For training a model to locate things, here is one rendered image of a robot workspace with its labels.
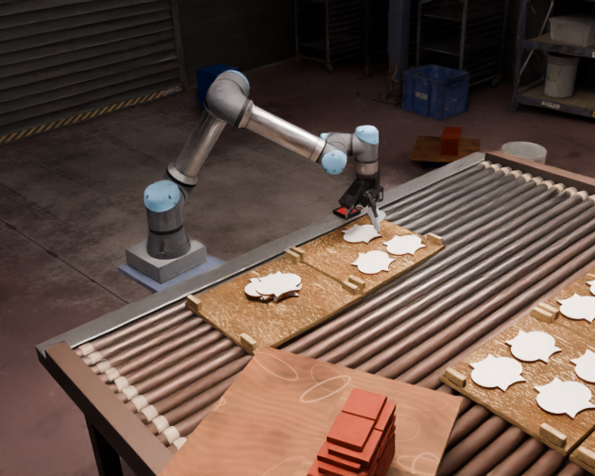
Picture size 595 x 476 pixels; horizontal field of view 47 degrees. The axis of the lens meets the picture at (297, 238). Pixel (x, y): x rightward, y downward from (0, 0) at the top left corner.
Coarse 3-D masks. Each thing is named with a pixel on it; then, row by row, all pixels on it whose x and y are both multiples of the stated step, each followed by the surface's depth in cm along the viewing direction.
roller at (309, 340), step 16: (576, 192) 271; (544, 208) 258; (512, 224) 247; (480, 240) 237; (448, 256) 228; (464, 256) 230; (432, 272) 221; (400, 288) 212; (368, 304) 205; (336, 320) 198; (352, 320) 200; (304, 336) 192; (320, 336) 193; (224, 384) 175; (192, 400) 170; (208, 400) 171; (160, 416) 165; (176, 416) 166; (160, 432) 163
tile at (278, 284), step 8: (264, 280) 209; (272, 280) 209; (280, 280) 209; (288, 280) 209; (296, 280) 209; (256, 288) 206; (264, 288) 205; (272, 288) 205; (280, 288) 205; (288, 288) 205; (296, 288) 205; (280, 296) 203
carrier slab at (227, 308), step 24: (288, 264) 224; (216, 288) 213; (240, 288) 212; (312, 288) 211; (336, 288) 210; (216, 312) 201; (240, 312) 201; (264, 312) 200; (288, 312) 200; (312, 312) 200; (336, 312) 201; (264, 336) 190; (288, 336) 190
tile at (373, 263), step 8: (360, 256) 225; (368, 256) 225; (376, 256) 225; (384, 256) 225; (352, 264) 221; (360, 264) 220; (368, 264) 220; (376, 264) 220; (384, 264) 220; (360, 272) 218; (368, 272) 216; (376, 272) 216
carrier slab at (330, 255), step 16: (352, 224) 247; (368, 224) 247; (384, 224) 246; (320, 240) 238; (336, 240) 237; (384, 240) 236; (320, 256) 228; (336, 256) 227; (352, 256) 227; (400, 256) 226; (416, 256) 225; (432, 256) 228; (320, 272) 221; (336, 272) 218; (352, 272) 218; (384, 272) 217; (400, 272) 218; (368, 288) 209
